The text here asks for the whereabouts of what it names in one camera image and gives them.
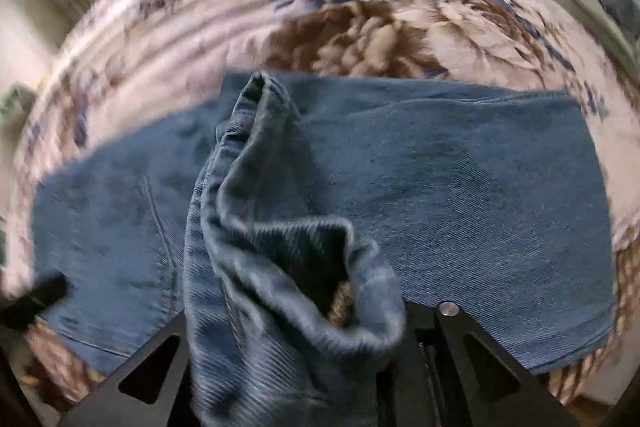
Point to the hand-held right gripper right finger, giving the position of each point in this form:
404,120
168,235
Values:
480,357

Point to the blue denim pants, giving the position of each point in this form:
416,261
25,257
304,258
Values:
450,207

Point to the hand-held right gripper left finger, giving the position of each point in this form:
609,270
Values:
150,407

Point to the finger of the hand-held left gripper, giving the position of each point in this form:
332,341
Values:
35,302

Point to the green plastic bag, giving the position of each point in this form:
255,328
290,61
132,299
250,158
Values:
12,99

